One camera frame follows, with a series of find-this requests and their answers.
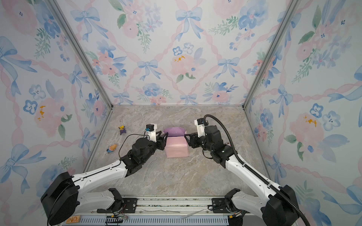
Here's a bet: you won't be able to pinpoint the purple pink wrapping paper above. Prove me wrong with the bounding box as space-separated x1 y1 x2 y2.
163 127 189 158

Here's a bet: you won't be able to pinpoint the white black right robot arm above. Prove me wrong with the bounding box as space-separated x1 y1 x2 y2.
184 125 300 226

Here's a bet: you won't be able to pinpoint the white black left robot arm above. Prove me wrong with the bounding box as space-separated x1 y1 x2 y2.
41 131 168 226

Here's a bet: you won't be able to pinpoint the purple yellow toy figure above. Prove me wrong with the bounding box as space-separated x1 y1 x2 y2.
118 126 126 135

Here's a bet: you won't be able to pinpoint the orange blue toy figure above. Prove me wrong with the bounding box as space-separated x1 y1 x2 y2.
107 144 117 153

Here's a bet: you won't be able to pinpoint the orange tag label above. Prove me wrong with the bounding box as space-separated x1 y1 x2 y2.
65 215 82 224

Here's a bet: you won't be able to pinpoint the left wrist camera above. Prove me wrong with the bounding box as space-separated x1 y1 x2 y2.
145 124 157 142

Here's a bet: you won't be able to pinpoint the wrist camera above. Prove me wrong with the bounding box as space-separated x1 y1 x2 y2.
145 124 157 142
194 118 208 137

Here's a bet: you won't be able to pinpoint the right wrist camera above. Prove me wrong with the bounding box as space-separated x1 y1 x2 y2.
194 118 208 137

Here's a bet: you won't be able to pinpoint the black corrugated cable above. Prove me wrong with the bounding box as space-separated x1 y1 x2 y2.
203 114 312 226

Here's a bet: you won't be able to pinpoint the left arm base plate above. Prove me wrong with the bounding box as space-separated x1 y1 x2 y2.
97 198 138 214

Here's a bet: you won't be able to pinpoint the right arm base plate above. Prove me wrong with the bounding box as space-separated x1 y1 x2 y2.
208 198 241 215

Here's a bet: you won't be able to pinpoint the aluminium front rail frame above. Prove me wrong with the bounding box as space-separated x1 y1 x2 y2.
54 196 266 226

